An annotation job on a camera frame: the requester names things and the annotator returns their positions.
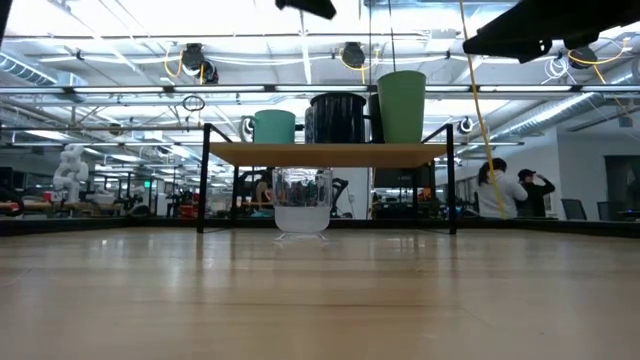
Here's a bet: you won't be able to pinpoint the black hanging cable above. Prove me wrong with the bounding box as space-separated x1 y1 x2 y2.
387 0 400 74

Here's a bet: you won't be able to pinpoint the clear glass cup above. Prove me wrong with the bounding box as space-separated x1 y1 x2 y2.
271 166 335 235

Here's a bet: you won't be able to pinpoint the yellow hanging cable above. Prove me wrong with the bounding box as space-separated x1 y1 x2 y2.
458 0 509 221

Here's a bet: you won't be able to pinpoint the black ceiling cable reel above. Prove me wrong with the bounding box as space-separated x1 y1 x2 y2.
340 41 367 70
568 45 599 70
179 42 207 72

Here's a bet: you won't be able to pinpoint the navy speckled enamel mug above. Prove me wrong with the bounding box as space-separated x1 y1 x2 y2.
305 91 374 146

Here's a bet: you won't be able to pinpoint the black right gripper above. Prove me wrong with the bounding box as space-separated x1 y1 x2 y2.
462 0 602 65

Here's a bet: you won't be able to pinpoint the black hanging cable ring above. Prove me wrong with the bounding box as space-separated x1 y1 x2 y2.
181 94 207 113

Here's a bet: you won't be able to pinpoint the green plastic cup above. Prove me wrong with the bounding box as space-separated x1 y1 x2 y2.
376 69 428 146

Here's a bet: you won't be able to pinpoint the silver ventilation duct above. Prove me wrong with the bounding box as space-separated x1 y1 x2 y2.
0 51 59 87

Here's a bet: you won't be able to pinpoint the white humanoid robot figure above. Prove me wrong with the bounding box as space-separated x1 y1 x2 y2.
51 143 91 205

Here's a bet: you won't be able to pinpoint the person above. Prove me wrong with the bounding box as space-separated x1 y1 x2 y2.
474 157 529 221
516 168 557 219

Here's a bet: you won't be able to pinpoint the teal plastic mug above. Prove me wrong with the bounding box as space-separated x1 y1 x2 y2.
240 109 298 146

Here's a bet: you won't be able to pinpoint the grey office chair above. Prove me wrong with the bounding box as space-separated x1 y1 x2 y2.
559 198 592 222

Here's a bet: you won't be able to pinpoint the wooden shelf black metal legs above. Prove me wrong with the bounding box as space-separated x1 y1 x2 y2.
195 122 458 236

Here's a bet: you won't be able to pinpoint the tall black cup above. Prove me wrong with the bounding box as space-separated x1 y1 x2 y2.
367 92 386 146

